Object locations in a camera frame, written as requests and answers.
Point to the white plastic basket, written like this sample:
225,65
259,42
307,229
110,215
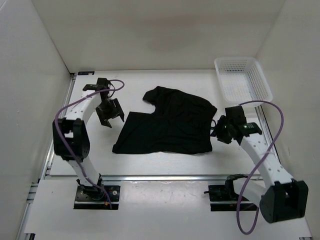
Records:
241,79

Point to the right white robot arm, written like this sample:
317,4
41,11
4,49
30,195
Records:
282,197

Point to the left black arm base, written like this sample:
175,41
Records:
92,198

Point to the aluminium frame rail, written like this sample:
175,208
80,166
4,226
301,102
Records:
223,161

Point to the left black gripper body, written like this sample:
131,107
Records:
107,109

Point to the black shorts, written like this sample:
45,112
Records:
180,123

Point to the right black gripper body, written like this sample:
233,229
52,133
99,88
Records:
222,130

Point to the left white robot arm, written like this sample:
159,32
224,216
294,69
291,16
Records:
70,136

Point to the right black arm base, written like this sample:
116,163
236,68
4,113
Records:
222,197

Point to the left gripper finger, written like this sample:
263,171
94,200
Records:
119,110
104,121

